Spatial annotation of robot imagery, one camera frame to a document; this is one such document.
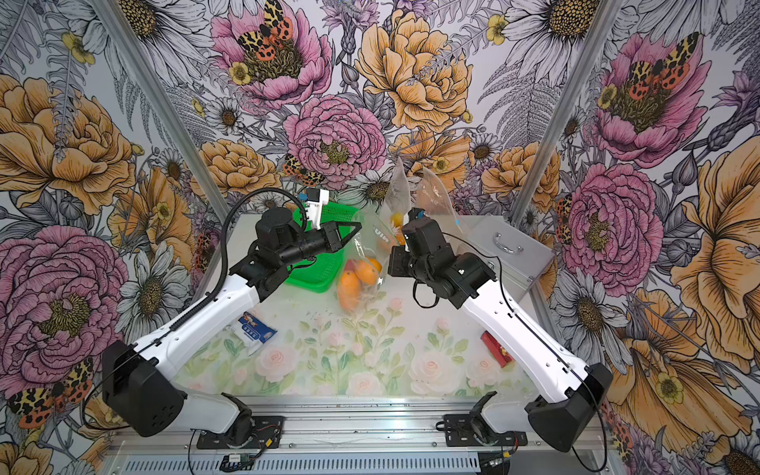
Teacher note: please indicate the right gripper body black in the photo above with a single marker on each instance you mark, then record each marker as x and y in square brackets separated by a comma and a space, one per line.
[404, 264]

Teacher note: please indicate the silver metal case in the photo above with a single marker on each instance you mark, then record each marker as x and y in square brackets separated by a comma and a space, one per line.
[523, 258]

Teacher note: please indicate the small green circuit board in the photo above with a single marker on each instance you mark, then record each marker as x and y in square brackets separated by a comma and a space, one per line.
[235, 462]

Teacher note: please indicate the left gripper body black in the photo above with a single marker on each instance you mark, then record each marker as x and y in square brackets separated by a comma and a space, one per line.
[310, 242]

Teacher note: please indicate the orange mango top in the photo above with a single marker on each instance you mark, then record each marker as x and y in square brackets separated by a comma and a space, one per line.
[368, 271]

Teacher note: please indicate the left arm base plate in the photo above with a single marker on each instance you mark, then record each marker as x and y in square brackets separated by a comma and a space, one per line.
[251, 433]

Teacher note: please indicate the red small packet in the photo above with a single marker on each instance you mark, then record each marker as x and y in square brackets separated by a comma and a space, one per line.
[496, 350]

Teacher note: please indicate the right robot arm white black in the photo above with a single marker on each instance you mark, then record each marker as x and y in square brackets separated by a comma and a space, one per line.
[571, 390]

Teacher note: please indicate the orange mango bottom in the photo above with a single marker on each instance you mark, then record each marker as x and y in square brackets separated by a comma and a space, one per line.
[349, 290]

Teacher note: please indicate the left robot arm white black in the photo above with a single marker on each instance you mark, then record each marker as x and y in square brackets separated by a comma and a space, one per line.
[137, 382]

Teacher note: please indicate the blue white small packet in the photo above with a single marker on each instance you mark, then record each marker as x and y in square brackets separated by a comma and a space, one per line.
[252, 332]

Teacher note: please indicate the green plastic basket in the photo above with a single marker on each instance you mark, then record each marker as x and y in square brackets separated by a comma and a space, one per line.
[320, 275]

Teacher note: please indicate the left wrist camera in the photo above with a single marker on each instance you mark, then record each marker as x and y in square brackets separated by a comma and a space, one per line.
[314, 200]

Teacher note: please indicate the orange mango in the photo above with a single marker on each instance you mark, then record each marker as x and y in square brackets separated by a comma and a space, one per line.
[368, 271]
[349, 290]

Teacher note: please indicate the clear zip-top bag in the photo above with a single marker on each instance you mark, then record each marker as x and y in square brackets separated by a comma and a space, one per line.
[373, 241]
[397, 202]
[433, 198]

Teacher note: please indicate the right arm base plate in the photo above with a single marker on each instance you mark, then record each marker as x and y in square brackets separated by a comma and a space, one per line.
[462, 430]

